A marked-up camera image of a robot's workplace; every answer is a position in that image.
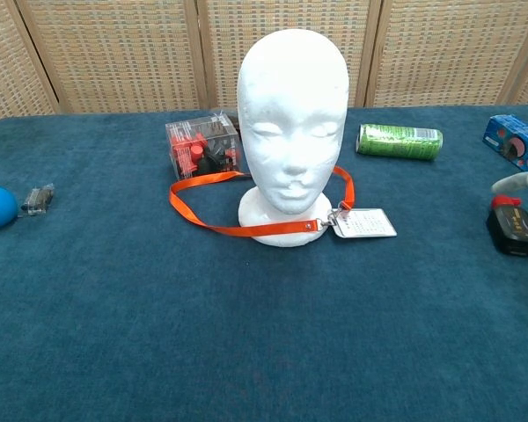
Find blue felt table cover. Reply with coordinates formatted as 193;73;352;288
0;104;528;422

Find black ink bottle red cap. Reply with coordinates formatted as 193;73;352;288
486;194;528;257

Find clear box red black pieces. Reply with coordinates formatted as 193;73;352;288
165;112;244;187

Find white badge card holder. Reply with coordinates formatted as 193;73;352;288
333;207;399;240

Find white foam mannequin head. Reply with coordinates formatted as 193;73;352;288
236;28;351;248

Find orange lanyard strap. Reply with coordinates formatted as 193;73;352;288
168;165;356;238

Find green drink can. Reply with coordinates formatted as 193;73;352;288
355;123;444;163

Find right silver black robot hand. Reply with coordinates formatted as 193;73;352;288
491;170;528;194

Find blue cookie box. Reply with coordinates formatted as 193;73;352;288
481;113;528;173

